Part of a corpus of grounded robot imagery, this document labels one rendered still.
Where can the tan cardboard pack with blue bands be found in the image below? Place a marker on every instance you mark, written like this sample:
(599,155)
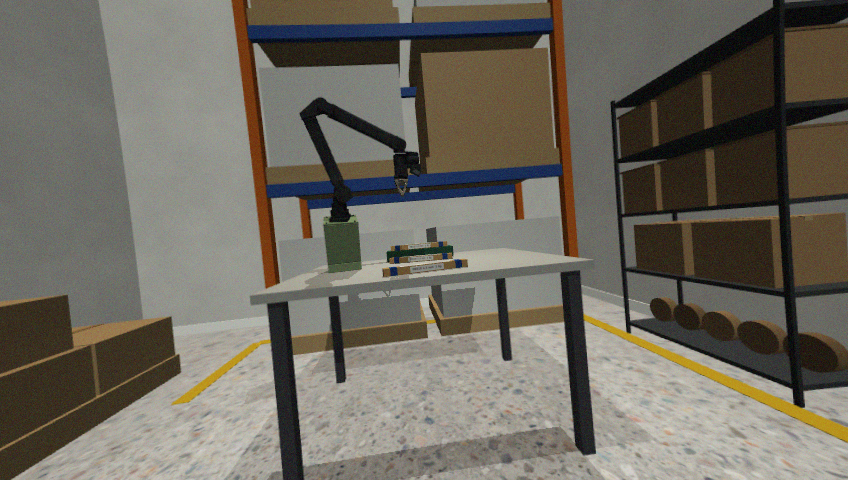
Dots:
(420,258)
(418,246)
(425,267)

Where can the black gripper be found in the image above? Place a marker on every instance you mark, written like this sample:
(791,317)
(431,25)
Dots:
(400,180)

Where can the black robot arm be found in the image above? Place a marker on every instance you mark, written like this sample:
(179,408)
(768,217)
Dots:
(343,193)

